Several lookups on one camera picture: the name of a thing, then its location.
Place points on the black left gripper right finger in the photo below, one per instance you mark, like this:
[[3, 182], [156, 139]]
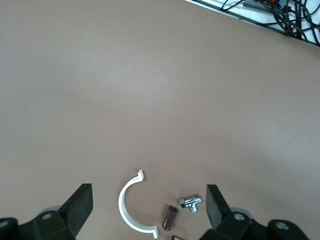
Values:
[[217, 210]]

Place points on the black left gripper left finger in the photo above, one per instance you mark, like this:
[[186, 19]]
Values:
[[75, 210]]

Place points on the silver metal fitting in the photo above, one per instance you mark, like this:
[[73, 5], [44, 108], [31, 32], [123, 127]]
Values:
[[190, 202]]

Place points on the brown terminal block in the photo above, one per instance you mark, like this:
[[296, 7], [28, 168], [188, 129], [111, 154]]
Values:
[[170, 218]]

